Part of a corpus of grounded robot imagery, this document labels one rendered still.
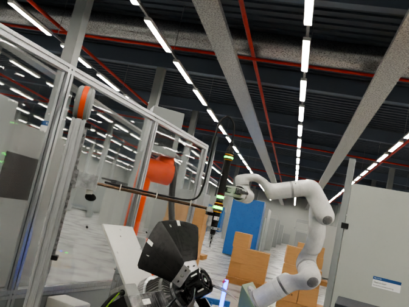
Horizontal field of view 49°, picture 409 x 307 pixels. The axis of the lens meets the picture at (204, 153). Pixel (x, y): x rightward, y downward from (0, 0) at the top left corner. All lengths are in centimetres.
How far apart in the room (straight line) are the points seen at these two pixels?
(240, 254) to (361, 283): 781
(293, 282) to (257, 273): 872
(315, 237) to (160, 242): 102
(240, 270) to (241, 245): 60
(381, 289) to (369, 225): 48
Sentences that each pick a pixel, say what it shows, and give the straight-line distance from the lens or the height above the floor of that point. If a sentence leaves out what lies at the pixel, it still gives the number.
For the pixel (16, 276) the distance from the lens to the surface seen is 224.
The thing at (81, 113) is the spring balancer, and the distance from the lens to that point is 210.
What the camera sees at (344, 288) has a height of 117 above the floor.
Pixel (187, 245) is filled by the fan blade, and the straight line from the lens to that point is 221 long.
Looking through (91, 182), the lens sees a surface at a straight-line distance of 209.
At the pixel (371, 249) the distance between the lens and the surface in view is 383.
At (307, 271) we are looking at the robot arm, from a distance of 270.
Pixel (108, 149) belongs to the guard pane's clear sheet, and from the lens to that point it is 256.
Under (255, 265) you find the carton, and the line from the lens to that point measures 1146.
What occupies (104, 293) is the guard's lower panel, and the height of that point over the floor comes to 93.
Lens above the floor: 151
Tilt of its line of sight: 7 degrees up
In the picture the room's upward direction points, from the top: 12 degrees clockwise
